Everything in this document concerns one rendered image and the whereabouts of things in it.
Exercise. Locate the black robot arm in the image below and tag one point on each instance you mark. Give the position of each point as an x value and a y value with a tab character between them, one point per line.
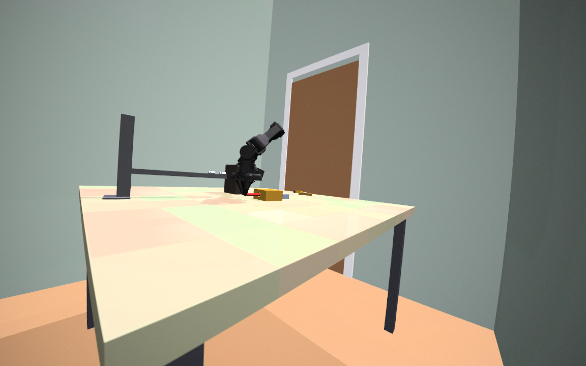
257	146

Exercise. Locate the yellow block with round hole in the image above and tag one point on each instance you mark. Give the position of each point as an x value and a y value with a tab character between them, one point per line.
268	194

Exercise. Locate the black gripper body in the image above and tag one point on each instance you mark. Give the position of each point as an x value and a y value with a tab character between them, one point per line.
245	172

